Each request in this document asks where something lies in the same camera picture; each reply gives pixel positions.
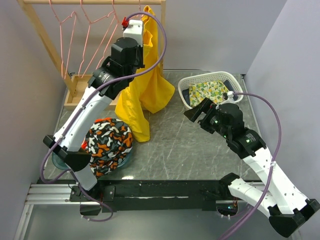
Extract lemon print cloth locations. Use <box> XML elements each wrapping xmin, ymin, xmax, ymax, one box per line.
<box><xmin>188</xmin><ymin>80</ymin><xmax>230</xmax><ymax>107</ymax></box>

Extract camouflage print shorts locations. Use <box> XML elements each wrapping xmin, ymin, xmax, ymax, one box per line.
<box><xmin>83</xmin><ymin>118</ymin><xmax>134</xmax><ymax>178</ymax></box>

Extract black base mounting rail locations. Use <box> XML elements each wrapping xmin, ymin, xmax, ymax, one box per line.
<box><xmin>69</xmin><ymin>180</ymin><xmax>238</xmax><ymax>216</ymax></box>

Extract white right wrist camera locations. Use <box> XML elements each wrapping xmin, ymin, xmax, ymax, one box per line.
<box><xmin>217</xmin><ymin>91</ymin><xmax>236</xmax><ymax>106</ymax></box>

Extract dark navy folded cloth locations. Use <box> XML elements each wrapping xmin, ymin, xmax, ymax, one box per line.
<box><xmin>181</xmin><ymin>79</ymin><xmax>239</xmax><ymax>106</ymax></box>

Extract yellow shorts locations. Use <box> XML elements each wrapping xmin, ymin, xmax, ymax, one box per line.
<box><xmin>115</xmin><ymin>15</ymin><xmax>175</xmax><ymax>143</ymax></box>

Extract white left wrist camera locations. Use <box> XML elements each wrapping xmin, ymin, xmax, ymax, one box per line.
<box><xmin>121</xmin><ymin>18</ymin><xmax>144</xmax><ymax>47</ymax></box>

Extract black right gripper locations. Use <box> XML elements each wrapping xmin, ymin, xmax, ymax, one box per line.
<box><xmin>183</xmin><ymin>97</ymin><xmax>231</xmax><ymax>139</ymax></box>

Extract wooden hanger rack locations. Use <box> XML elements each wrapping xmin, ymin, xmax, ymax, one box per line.
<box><xmin>17</xmin><ymin>0</ymin><xmax>166</xmax><ymax>111</ymax></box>

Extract white perforated plastic basket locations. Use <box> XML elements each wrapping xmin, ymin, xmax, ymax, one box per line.
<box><xmin>177</xmin><ymin>71</ymin><xmax>244</xmax><ymax>110</ymax></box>

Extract orange shorts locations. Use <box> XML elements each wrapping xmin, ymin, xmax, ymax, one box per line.
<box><xmin>81</xmin><ymin>117</ymin><xmax>111</xmax><ymax>149</ymax></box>

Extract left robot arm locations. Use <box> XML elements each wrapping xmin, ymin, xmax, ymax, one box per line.
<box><xmin>43</xmin><ymin>36</ymin><xmax>144</xmax><ymax>201</ymax></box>

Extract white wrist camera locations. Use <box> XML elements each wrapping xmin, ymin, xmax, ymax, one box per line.
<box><xmin>217</xmin><ymin>91</ymin><xmax>236</xmax><ymax>106</ymax></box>
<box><xmin>121</xmin><ymin>18</ymin><xmax>144</xmax><ymax>47</ymax></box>

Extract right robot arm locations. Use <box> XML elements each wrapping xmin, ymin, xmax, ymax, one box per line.
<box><xmin>184</xmin><ymin>98</ymin><xmax>320</xmax><ymax>238</ymax></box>

